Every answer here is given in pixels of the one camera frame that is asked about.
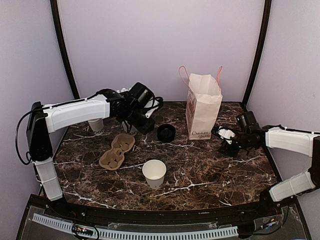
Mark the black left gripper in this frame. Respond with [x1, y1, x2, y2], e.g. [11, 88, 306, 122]
[120, 106, 156, 135]

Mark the stack of black cup lids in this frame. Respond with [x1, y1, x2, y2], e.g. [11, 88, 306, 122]
[157, 124, 176, 143]

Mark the white paper takeout bag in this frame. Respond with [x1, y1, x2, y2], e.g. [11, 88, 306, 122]
[181, 66, 223, 140]

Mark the brown cardboard cup carrier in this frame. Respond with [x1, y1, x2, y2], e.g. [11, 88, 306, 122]
[99, 133, 136, 171]

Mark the white paper coffee cup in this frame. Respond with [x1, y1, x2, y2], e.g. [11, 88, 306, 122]
[142, 159, 167, 190]

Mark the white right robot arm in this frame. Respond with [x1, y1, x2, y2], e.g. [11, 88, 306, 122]
[212, 125, 320, 217]

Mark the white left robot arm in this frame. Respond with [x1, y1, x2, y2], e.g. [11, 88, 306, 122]
[21, 83, 163, 218]

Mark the white cup holding straws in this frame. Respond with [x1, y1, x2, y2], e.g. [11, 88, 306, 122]
[122, 120, 138, 137]

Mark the stack of white paper cups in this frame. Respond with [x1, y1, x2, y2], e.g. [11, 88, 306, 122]
[88, 119, 104, 136]

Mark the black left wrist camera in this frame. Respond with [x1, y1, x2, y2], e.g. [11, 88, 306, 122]
[129, 82, 154, 107]

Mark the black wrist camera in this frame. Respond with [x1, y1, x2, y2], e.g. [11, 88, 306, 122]
[236, 111, 260, 133]
[129, 82, 154, 107]

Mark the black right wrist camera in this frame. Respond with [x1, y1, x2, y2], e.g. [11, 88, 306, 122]
[236, 111, 260, 133]

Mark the black table front rail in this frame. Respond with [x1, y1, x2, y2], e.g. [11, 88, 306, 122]
[27, 194, 289, 226]

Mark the black left frame post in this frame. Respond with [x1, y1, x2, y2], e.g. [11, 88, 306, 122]
[50, 0, 80, 100]

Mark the black frame post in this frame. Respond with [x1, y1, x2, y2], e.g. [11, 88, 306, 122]
[241, 0, 272, 109]
[50, 0, 80, 100]

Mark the white slotted cable duct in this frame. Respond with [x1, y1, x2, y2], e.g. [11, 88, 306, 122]
[32, 213, 239, 240]

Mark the black right frame post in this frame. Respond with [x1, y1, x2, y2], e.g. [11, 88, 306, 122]
[241, 0, 272, 109]

